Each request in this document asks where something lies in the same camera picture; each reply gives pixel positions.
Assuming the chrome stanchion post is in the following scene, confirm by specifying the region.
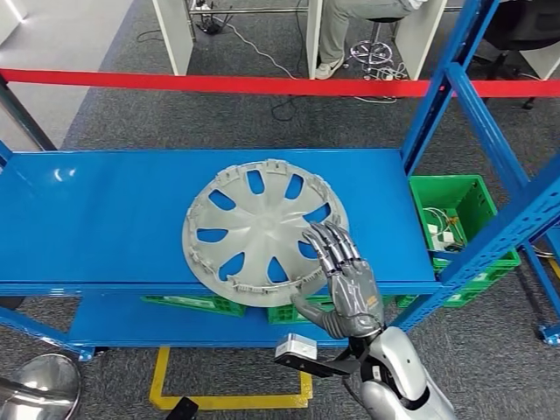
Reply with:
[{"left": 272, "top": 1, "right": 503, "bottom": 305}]
[
  {"left": 0, "top": 75, "right": 57, "bottom": 153},
  {"left": 0, "top": 353, "right": 82, "bottom": 420}
]

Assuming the white cable bundle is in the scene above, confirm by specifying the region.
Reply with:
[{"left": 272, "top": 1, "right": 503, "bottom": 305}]
[{"left": 423, "top": 206, "right": 460, "bottom": 233}]

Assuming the person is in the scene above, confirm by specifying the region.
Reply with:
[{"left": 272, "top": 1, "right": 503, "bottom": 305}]
[{"left": 314, "top": 0, "right": 427, "bottom": 81}]

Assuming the stool with chrome base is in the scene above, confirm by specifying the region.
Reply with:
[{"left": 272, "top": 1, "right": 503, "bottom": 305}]
[{"left": 349, "top": 16, "right": 405, "bottom": 80}]

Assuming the black office chair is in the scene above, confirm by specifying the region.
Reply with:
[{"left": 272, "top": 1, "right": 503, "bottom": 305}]
[{"left": 470, "top": 0, "right": 560, "bottom": 111}]

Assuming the black robot left wrist mount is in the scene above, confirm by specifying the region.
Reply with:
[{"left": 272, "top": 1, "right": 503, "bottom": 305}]
[{"left": 166, "top": 396, "right": 198, "bottom": 420}]

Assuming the red barrier belt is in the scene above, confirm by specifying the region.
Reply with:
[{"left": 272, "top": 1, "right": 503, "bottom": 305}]
[{"left": 0, "top": 68, "right": 560, "bottom": 99}]

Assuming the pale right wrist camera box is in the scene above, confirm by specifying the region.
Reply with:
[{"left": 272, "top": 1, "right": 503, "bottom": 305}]
[{"left": 274, "top": 333, "right": 318, "bottom": 361}]

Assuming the black right wrist camera bracket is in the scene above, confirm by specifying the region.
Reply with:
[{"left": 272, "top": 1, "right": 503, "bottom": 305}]
[{"left": 274, "top": 347, "right": 373, "bottom": 379}]

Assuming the grey plastic wheel cover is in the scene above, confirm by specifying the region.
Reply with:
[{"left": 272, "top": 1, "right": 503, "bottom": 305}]
[{"left": 181, "top": 157, "right": 350, "bottom": 308}]

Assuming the black power strip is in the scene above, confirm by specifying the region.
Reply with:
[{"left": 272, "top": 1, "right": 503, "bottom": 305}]
[{"left": 194, "top": 11, "right": 229, "bottom": 35}]

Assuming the green plastic crate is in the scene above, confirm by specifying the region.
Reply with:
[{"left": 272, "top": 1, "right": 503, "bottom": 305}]
[
  {"left": 409, "top": 174, "right": 522, "bottom": 274},
  {"left": 395, "top": 269, "right": 497, "bottom": 308},
  {"left": 266, "top": 295, "right": 397, "bottom": 326},
  {"left": 142, "top": 294, "right": 247, "bottom": 319}
]

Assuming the long white floor cable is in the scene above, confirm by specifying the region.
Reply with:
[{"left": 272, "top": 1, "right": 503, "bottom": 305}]
[{"left": 225, "top": 16, "right": 299, "bottom": 81}]

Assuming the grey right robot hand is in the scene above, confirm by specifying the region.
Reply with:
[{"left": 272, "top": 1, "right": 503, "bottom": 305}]
[{"left": 290, "top": 220, "right": 386, "bottom": 341}]

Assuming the metal desk crossbar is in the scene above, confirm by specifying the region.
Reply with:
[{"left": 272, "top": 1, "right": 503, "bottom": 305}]
[{"left": 187, "top": 5, "right": 309, "bottom": 16}]

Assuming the white desk side panel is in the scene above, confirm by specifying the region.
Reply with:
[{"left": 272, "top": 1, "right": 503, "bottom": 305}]
[
  {"left": 519, "top": 40, "right": 560, "bottom": 81},
  {"left": 151, "top": 0, "right": 194, "bottom": 76},
  {"left": 306, "top": 0, "right": 324, "bottom": 81},
  {"left": 395, "top": 0, "right": 448, "bottom": 81}
]

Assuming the looped black floor cable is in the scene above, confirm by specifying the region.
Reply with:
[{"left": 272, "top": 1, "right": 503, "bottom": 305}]
[{"left": 270, "top": 95, "right": 302, "bottom": 123}]

